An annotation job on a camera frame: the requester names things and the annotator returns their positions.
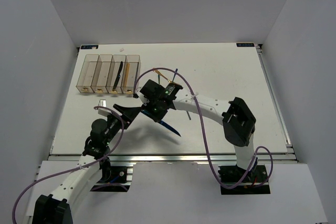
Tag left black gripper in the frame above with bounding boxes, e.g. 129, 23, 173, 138
103, 104, 141, 145

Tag blue knife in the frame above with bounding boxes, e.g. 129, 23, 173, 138
141, 110, 181, 137

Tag black knife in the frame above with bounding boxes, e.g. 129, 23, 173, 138
113, 61, 123, 90

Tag gold chopstick slanted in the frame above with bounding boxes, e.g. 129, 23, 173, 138
123, 62, 130, 87

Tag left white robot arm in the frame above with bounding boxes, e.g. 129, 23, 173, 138
32, 104, 141, 223

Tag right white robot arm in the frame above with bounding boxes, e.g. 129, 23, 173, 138
136, 80, 256, 182

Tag ornate gold fork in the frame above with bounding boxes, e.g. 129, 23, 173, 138
152, 69, 172, 83

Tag rainbow purple spoon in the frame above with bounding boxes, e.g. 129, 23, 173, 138
172, 68, 178, 82

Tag clear drawer container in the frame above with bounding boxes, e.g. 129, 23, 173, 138
107, 55, 126, 95
76, 54, 99, 93
121, 55, 141, 94
91, 55, 112, 93

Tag left blue table label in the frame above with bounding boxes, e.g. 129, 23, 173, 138
80, 45, 99, 50

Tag blue table label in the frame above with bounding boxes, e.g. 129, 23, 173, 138
80, 45, 99, 50
236, 42, 255, 47

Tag right blue table label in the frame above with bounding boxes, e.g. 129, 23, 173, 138
236, 42, 255, 47

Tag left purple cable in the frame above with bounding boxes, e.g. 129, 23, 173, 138
12, 105, 125, 223

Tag purple cable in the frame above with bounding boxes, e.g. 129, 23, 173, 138
12, 105, 125, 223
133, 67, 274, 189

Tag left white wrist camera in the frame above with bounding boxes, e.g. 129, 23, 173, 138
94, 99, 111, 117

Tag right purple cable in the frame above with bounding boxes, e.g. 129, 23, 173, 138
133, 67, 274, 189

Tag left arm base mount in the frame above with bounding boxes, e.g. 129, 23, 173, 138
91, 161, 134, 193

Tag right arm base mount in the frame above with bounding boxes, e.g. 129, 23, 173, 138
218, 165, 271, 195

